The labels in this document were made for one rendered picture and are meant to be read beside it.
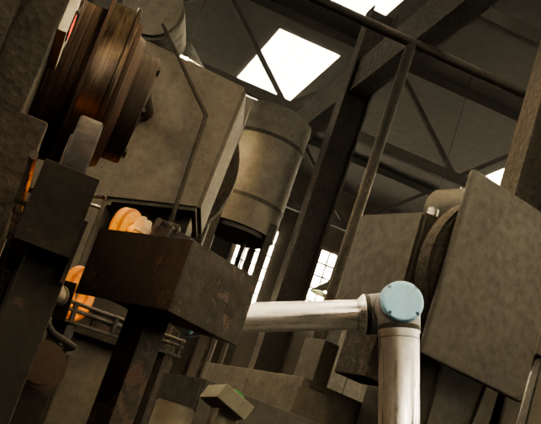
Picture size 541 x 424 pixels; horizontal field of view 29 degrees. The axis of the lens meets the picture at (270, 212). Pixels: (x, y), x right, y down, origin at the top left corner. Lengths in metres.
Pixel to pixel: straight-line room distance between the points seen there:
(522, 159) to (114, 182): 2.87
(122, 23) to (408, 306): 1.06
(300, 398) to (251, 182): 5.48
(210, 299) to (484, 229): 4.16
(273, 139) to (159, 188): 6.46
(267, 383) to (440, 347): 1.29
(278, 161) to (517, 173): 5.08
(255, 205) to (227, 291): 9.49
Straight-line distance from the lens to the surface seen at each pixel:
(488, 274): 6.05
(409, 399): 2.83
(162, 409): 3.17
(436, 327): 5.78
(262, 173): 11.57
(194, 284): 1.94
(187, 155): 5.35
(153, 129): 5.40
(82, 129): 1.41
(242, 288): 2.03
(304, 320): 2.97
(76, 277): 2.99
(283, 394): 6.43
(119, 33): 2.48
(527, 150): 7.02
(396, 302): 2.85
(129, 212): 3.00
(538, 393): 9.78
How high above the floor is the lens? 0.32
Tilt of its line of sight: 15 degrees up
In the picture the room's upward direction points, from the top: 19 degrees clockwise
